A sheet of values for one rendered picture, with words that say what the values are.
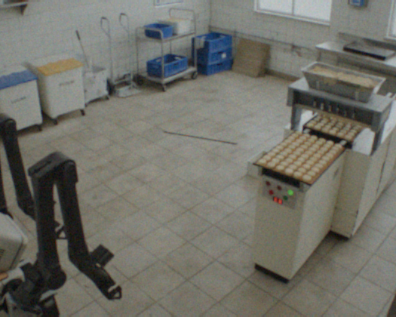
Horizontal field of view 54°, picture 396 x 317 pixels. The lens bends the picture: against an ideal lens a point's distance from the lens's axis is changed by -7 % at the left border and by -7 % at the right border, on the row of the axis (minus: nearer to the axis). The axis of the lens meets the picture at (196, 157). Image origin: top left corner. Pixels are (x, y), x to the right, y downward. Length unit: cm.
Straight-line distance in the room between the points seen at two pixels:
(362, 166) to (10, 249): 241
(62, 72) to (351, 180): 365
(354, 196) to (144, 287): 169
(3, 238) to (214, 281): 192
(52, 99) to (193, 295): 330
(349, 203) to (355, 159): 38
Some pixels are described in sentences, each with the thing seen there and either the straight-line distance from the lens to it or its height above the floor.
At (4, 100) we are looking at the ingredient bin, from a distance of 508.
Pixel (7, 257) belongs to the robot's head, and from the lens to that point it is 147.
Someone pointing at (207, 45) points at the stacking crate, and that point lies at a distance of 680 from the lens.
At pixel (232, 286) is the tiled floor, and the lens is 301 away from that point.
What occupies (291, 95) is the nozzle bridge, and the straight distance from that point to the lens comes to 313.
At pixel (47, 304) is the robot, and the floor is 102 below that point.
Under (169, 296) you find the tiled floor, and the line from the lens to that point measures 295.
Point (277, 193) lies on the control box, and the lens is 258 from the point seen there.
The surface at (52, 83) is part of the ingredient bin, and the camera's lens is 529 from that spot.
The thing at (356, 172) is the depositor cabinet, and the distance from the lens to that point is 313.
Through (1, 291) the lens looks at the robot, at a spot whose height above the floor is 119.
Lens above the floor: 221
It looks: 30 degrees down
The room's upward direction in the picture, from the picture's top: straight up
